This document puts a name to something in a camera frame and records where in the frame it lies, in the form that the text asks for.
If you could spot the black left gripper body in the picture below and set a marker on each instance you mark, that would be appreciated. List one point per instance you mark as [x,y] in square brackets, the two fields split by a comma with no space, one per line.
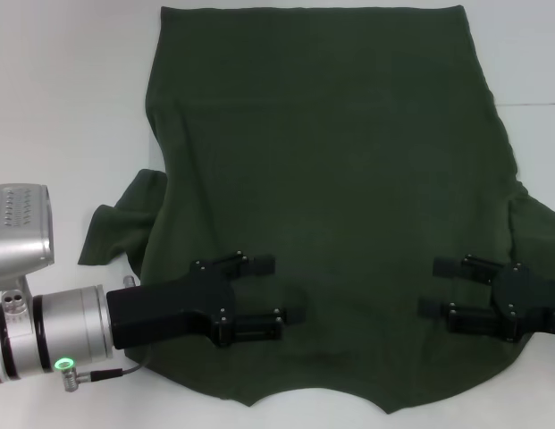
[170,308]

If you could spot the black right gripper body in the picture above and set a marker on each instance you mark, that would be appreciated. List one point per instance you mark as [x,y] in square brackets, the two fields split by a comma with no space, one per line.
[523,299]

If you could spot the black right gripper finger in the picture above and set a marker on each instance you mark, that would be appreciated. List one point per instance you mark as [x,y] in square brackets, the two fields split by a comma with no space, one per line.
[456,267]
[476,322]

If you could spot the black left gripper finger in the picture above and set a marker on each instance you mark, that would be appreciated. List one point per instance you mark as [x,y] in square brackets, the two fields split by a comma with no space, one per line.
[252,328]
[259,264]

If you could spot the dark green shirt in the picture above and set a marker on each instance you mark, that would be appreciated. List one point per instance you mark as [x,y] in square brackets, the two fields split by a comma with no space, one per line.
[326,156]

